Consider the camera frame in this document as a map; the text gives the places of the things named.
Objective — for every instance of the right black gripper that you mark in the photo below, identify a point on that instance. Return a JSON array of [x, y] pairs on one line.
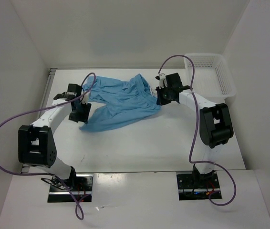
[[160, 101]]

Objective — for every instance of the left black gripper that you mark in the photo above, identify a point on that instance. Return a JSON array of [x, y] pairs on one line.
[[82, 118]]

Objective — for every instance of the light blue shorts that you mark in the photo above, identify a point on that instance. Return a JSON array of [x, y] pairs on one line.
[[124, 102]]

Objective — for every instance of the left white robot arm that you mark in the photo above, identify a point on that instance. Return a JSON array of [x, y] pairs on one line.
[[36, 144]]

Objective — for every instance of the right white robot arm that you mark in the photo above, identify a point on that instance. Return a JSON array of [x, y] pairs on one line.
[[213, 126]]

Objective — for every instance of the white plastic basket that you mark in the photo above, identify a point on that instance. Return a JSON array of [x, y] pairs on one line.
[[213, 78]]

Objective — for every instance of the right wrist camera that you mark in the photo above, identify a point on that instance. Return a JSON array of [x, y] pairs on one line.
[[161, 77]]

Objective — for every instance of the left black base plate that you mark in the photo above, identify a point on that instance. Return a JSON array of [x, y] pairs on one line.
[[82, 190]]

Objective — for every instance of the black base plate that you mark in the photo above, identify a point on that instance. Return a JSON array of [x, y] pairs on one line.
[[82, 190], [191, 186]]

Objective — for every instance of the aluminium table edge rail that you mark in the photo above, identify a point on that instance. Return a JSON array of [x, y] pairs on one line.
[[38, 114]]

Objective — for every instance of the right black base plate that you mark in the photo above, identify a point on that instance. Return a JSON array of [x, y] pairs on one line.
[[191, 186]]

